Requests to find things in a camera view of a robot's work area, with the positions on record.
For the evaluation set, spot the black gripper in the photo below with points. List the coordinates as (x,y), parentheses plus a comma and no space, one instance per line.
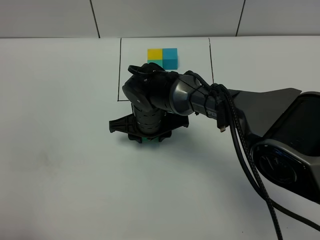
(150,124)

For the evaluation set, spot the green template cube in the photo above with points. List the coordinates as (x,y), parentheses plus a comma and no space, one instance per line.
(156,61)

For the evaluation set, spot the yellow template cube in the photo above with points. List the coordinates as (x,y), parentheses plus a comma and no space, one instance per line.
(154,54)

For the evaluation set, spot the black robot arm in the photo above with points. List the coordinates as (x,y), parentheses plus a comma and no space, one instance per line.
(281,128)

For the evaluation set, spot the blue template cube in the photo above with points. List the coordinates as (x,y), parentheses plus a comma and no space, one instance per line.
(170,58)

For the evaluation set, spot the white template paper sheet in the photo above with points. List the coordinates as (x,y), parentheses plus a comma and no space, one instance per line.
(193,54)

